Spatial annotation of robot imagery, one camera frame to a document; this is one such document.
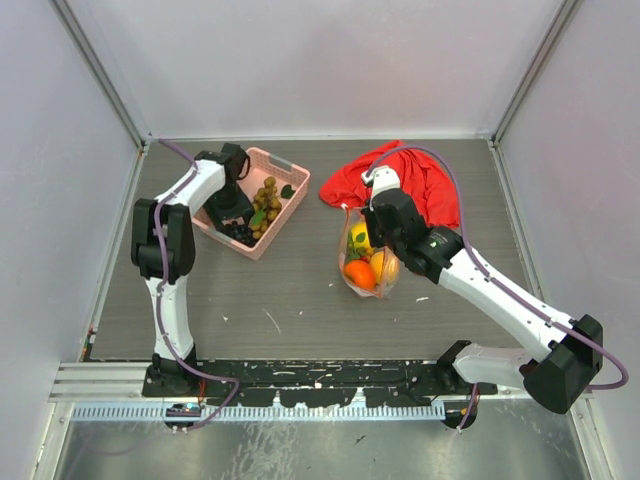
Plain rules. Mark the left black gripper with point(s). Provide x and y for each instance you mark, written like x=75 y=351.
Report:
x=242 y=208

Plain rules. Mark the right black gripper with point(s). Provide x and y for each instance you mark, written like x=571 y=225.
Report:
x=370 y=218

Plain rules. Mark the dark grape bunch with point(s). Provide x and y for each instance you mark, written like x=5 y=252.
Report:
x=241 y=233

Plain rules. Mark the yellow lemon fruit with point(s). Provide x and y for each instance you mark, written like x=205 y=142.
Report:
x=358 y=241

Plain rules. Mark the brown longan bunch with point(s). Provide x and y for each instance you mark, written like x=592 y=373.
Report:
x=267 y=206

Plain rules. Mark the yellow orange peach fruit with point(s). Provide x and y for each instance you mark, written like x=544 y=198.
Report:
x=385 y=266

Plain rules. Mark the clear zip top bag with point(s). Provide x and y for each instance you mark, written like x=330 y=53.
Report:
x=353 y=216

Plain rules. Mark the orange tangerine fruit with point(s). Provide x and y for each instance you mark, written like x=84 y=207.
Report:
x=360 y=274

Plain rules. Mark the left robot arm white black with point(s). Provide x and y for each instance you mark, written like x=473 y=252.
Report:
x=163 y=249

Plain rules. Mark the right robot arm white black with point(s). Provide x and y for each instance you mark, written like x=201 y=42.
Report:
x=557 y=357

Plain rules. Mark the red cloth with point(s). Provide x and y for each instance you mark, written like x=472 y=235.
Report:
x=420 y=175

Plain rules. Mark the loose green leaf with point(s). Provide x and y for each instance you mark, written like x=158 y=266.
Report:
x=287 y=191

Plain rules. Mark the pink plastic basket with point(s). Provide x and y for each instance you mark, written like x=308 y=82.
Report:
x=251 y=167

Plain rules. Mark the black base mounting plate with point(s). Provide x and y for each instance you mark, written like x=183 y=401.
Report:
x=394 y=383

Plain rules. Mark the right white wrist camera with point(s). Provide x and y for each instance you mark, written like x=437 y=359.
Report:
x=380 y=179

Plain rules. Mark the white slotted cable duct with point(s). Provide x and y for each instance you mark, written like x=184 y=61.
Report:
x=162 y=411

